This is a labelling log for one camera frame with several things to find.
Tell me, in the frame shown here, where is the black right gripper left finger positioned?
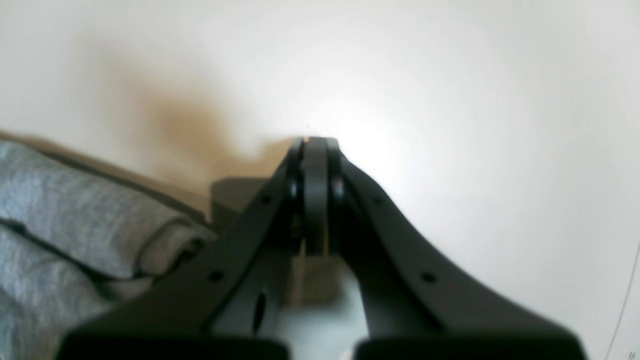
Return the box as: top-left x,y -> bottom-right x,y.
57,137 -> 305,360

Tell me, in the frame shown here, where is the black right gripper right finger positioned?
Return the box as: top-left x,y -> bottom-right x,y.
305,137 -> 585,360

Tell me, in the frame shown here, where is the grey T-shirt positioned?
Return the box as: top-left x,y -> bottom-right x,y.
0,140 -> 216,360

